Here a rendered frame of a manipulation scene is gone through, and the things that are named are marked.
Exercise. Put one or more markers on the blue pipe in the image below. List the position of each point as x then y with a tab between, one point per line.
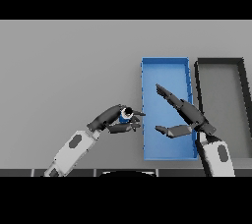
126	114

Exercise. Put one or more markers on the dark grey bin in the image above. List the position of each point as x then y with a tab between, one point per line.
223	103

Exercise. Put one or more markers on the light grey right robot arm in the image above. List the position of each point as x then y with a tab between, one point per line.
215	156

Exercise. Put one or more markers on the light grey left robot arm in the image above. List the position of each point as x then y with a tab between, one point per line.
70	154

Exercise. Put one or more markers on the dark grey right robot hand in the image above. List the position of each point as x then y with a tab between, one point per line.
191	114

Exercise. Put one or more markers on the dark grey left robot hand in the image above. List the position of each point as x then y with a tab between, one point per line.
105	118

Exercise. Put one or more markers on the blue bin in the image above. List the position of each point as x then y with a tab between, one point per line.
165	70

